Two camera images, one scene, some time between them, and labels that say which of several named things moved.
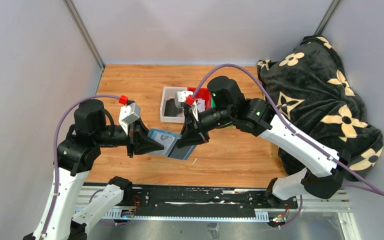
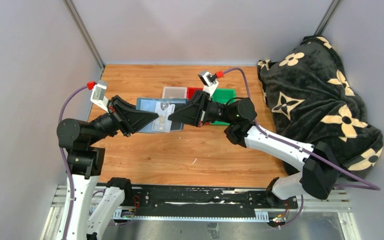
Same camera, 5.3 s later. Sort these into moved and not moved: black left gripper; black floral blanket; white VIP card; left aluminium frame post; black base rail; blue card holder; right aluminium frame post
Moved: white VIP card; blue card holder; black left gripper
Not moved: black floral blanket; right aluminium frame post; black base rail; left aluminium frame post
